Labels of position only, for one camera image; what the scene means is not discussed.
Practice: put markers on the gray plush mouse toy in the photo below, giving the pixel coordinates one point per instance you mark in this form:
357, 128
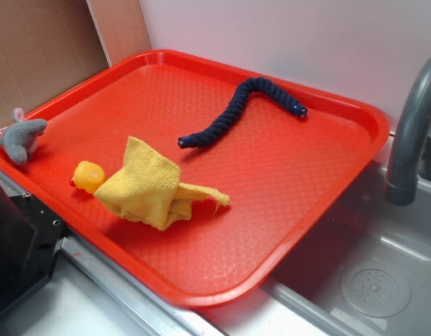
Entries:
19, 140

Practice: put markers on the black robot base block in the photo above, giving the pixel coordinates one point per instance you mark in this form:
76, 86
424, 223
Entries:
30, 238

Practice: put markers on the yellow cloth rag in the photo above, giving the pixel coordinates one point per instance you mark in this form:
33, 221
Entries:
148, 189

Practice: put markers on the red plastic tray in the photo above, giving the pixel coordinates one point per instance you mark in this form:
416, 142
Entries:
280, 172

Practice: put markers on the yellow rubber duck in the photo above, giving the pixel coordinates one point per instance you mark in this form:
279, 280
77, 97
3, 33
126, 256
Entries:
88, 176

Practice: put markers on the gray plastic faucet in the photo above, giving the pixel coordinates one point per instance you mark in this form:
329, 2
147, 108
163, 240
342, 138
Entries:
410, 156

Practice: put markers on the gray toy sink basin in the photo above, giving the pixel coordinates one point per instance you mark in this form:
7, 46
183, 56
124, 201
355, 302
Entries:
363, 269

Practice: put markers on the brown cardboard panel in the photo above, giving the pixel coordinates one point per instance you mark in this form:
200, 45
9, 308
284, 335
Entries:
48, 47

